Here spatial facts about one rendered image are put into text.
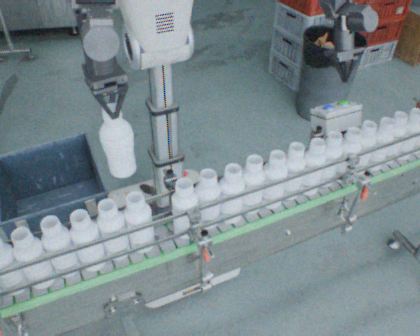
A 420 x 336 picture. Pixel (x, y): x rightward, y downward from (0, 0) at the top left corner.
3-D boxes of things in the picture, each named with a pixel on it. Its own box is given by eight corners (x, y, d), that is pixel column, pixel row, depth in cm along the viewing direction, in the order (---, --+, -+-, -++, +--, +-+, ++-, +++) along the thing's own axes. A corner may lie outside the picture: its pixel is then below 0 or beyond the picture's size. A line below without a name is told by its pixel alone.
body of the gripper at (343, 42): (365, 53, 111) (365, 27, 108) (338, 59, 108) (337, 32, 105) (350, 51, 117) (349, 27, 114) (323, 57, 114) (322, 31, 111)
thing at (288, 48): (299, 70, 315) (303, 44, 300) (268, 49, 340) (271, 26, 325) (351, 54, 338) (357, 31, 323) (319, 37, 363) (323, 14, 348)
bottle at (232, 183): (213, 217, 100) (214, 170, 89) (226, 203, 104) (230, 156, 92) (232, 229, 97) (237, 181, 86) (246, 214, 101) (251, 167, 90)
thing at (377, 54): (348, 72, 359) (353, 50, 344) (320, 54, 385) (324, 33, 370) (392, 60, 380) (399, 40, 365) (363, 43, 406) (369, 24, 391)
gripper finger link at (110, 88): (101, 129, 75) (91, 84, 69) (92, 113, 80) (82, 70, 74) (134, 119, 77) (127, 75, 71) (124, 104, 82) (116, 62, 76)
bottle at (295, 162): (279, 183, 109) (288, 136, 98) (300, 189, 108) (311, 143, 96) (273, 197, 105) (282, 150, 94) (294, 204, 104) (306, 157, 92)
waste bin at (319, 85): (312, 134, 288) (329, 55, 245) (279, 103, 318) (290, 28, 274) (358, 120, 302) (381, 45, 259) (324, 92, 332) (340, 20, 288)
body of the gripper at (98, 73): (94, 92, 69) (85, 53, 64) (82, 72, 76) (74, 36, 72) (129, 83, 71) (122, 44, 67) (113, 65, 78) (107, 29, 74)
